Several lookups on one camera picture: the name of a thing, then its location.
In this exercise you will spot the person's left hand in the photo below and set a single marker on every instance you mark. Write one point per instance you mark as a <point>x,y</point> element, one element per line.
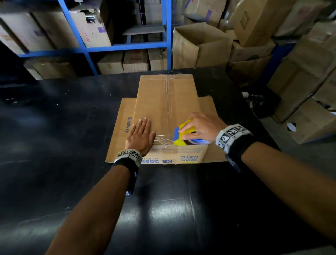
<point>140,139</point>

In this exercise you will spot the person's right hand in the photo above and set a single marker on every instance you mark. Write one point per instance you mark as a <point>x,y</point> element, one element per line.
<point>207,127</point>

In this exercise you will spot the clear tape roll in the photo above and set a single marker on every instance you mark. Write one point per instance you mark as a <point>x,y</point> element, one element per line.
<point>200,142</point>

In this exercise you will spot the yellow blue tape dispenser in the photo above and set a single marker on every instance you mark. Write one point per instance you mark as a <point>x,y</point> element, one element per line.
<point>179,140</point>

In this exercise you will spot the brown cardboard box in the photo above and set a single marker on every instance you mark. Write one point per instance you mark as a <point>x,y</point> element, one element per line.
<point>165,102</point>

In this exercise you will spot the person's left forearm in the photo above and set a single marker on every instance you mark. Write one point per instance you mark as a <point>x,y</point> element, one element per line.
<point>97,210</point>

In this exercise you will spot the person's right forearm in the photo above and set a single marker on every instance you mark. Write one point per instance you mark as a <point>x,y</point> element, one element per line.
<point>294,181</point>

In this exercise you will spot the brown carton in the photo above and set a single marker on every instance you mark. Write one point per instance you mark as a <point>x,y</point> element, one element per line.
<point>212,50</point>

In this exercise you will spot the pile of loose cardboard boxes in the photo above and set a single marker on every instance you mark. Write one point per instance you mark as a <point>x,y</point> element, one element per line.
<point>299,73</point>

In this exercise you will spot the right marker wristband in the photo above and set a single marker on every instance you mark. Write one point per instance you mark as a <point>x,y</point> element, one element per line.
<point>233,139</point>

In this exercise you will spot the small white cap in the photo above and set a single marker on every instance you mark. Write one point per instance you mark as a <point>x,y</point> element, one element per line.
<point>245,94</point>

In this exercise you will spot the black bag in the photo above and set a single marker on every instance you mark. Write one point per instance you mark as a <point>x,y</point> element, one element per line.
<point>265,102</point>

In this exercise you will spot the blue metal shelf rack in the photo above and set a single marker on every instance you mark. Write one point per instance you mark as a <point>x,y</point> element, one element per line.
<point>126,47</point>

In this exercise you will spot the blue upright panel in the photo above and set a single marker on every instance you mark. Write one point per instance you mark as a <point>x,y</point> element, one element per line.
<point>275,60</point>

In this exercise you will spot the grey small bench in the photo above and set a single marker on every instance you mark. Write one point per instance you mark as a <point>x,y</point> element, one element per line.
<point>144,29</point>

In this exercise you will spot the rows of shelved storage boxes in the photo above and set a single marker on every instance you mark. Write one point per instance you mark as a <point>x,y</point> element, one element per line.
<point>89,31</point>

